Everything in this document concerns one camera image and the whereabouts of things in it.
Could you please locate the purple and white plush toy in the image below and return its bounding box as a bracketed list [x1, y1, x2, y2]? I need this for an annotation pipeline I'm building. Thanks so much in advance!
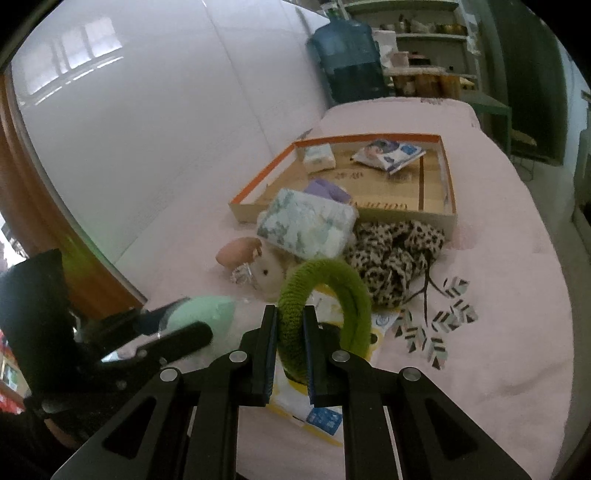
[302, 179, 352, 204]

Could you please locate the blue water jug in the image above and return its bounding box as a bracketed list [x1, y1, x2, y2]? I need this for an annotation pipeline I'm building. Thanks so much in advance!
[307, 9, 386, 104]

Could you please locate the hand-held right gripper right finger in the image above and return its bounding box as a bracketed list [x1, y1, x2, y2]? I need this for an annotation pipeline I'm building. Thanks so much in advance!
[304, 305, 534, 480]

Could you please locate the green shelf rack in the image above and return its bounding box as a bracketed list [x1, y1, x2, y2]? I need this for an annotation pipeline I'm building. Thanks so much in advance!
[344, 0, 481, 93]

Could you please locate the brown toy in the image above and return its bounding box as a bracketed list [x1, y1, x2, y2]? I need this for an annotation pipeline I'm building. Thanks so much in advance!
[217, 237, 264, 268]

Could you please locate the blue cartoon face packet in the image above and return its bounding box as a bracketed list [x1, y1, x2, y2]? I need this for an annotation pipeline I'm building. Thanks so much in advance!
[352, 139, 428, 175]

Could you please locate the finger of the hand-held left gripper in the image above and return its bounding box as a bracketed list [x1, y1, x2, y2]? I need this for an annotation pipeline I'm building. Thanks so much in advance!
[92, 320, 214, 370]
[76, 298, 190, 344]

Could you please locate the green table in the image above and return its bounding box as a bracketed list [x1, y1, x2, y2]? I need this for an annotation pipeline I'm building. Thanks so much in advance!
[383, 65, 513, 153]

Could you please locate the mint green plush toy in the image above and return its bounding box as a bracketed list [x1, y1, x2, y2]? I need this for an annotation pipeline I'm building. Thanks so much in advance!
[159, 295, 238, 344]

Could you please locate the dark refrigerator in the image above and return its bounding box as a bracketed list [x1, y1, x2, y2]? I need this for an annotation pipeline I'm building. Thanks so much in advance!
[489, 0, 568, 162]

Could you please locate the leopard print cloth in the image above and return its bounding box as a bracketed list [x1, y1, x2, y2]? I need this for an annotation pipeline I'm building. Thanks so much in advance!
[344, 219, 446, 308]

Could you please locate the floral soft pack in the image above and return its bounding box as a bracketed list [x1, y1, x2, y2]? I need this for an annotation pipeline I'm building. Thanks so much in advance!
[256, 188, 358, 259]

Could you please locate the yellow cartoon face packet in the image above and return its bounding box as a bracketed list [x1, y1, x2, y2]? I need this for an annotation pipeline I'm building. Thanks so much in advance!
[270, 284, 402, 448]

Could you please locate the shallow cardboard box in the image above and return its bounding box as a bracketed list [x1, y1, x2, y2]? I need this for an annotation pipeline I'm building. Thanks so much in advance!
[229, 133, 459, 238]

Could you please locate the person's left forearm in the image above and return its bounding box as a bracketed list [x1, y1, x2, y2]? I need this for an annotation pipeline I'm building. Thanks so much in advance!
[0, 406, 93, 480]

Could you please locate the green fuzzy headband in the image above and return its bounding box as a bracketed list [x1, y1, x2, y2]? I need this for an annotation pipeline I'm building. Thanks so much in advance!
[277, 259, 372, 384]

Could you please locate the white plush bunny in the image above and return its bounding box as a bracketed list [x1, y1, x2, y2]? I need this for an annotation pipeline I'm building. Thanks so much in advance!
[252, 249, 305, 301]

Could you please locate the white and green tissue pack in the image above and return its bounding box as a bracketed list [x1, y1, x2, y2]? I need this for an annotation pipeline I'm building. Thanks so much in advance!
[302, 144, 337, 174]

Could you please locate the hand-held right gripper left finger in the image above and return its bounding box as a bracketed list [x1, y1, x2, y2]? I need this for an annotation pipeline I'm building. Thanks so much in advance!
[50, 305, 280, 480]

